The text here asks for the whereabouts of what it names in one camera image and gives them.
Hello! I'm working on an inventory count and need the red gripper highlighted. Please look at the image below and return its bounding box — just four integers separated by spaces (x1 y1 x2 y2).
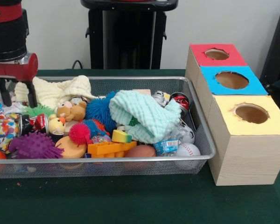
0 53 39 108

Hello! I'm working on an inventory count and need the green spiky rubber ball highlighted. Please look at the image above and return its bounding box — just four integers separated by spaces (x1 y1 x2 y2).
22 104 56 117

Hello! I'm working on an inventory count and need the colourful patterned cloth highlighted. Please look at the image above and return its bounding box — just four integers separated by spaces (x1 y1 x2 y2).
0 112 21 154

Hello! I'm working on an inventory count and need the shallow silver mesh bin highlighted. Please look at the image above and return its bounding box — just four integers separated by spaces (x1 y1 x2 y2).
0 76 217 180

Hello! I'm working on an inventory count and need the wooden box with three holes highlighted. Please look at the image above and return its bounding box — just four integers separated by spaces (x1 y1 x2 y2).
185 43 280 187

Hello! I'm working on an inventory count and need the black and red drink can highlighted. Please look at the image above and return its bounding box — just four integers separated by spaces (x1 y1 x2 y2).
18 114 49 136

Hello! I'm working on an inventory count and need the cream waffle cloth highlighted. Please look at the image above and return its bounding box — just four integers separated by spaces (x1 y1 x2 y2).
15 75 103 110

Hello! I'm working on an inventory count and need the purple spiky rubber ball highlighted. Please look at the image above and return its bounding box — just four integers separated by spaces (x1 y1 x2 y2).
8 132 65 160

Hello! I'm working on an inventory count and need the blue spiky rubber ball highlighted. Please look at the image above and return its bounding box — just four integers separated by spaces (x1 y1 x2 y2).
85 90 119 131

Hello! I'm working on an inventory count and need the orange plastic toy brick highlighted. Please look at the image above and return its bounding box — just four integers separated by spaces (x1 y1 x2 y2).
87 140 138 159

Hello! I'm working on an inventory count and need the mint green waffle cloth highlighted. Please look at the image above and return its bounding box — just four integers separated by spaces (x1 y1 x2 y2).
108 90 182 144

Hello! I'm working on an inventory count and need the brown foam football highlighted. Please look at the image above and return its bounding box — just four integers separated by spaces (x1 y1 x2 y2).
125 144 157 158

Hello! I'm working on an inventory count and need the white baseball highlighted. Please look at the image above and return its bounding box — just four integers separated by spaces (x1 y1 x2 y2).
176 142 201 156

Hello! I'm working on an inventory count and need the black equipment stand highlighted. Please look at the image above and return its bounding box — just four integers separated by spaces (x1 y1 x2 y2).
259 4 280 94

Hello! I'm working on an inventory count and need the black cable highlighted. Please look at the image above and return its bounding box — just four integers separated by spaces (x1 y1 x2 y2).
71 60 84 70

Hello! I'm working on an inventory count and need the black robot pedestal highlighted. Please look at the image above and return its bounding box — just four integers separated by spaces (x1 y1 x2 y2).
80 0 179 70

